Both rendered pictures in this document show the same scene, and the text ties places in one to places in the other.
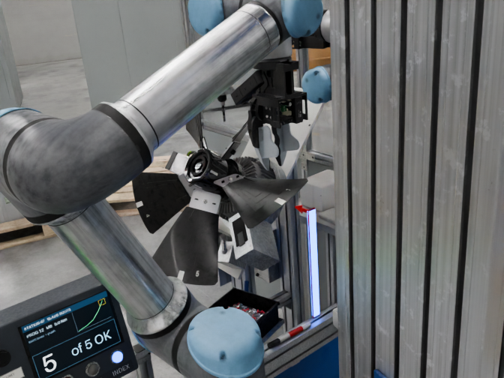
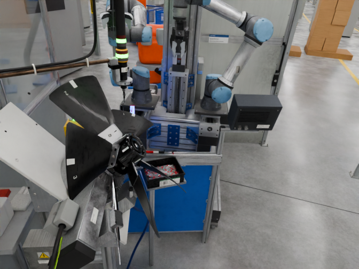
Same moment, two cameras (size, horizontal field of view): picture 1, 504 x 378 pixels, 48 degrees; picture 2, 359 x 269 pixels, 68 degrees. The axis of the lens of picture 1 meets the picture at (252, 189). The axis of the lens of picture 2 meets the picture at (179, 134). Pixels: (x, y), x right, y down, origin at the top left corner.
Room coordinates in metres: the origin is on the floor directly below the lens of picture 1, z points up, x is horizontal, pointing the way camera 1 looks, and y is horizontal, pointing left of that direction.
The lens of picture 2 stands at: (2.32, 0.76, 1.82)
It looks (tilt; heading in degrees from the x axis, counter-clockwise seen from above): 31 degrees down; 211
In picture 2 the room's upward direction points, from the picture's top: 4 degrees clockwise
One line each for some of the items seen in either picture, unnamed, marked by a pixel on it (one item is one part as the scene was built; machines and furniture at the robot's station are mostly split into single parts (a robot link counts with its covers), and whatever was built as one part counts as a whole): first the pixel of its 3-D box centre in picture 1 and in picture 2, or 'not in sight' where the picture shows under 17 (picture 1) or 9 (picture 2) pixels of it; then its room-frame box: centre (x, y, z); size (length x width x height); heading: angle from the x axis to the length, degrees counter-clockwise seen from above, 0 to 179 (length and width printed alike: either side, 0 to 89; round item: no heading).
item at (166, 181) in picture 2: (235, 322); (162, 172); (1.34, 0.08, 0.85); 0.22 x 0.17 x 0.07; 143
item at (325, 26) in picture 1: (336, 25); not in sight; (1.34, -0.23, 1.64); 0.08 x 0.05 x 0.08; 137
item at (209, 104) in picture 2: not in sight; (211, 99); (0.74, 0.06, 1.09); 0.15 x 0.15 x 0.10
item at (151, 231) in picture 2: not in sight; (151, 227); (1.39, 0.04, 0.40); 0.03 x 0.03 x 0.80; 52
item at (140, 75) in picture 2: not in sight; (140, 77); (0.97, -0.38, 1.20); 0.13 x 0.12 x 0.14; 131
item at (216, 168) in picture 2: not in sight; (210, 206); (0.99, 0.27, 0.39); 0.04 x 0.04 x 0.78; 37
